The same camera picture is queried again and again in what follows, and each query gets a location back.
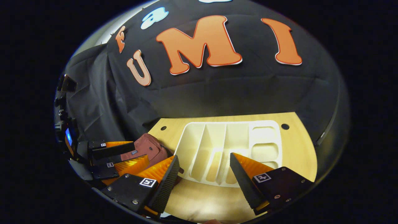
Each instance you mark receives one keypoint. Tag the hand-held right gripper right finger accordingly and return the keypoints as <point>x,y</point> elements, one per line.
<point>245,183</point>

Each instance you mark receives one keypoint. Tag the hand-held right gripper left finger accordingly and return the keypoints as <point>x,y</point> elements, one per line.
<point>166,183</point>

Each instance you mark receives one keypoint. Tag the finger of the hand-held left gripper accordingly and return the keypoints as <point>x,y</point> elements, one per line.
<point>108,150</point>
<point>101,171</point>

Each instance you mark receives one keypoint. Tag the maroon schoolbag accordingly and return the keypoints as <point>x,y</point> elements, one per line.
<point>146,146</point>

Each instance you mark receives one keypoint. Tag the white plastic bookshelf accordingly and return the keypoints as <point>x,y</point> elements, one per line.
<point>217,140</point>

